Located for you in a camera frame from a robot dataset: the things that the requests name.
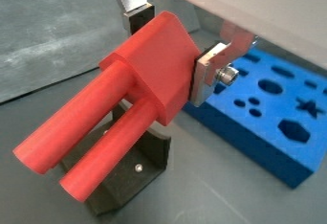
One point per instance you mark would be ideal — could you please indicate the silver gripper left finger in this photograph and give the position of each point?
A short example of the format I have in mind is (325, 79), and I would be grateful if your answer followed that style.
(137, 13)

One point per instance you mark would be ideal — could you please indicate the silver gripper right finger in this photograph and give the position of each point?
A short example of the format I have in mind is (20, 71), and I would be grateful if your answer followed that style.
(210, 67)

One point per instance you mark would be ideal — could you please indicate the red three prong object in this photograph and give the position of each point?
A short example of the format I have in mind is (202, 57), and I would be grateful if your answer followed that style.
(145, 72)

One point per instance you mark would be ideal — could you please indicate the blue foam shape board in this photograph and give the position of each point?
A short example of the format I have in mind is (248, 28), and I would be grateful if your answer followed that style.
(271, 115)

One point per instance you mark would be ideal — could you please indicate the black curved fixture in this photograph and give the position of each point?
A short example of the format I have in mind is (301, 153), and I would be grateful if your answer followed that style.
(136, 170)

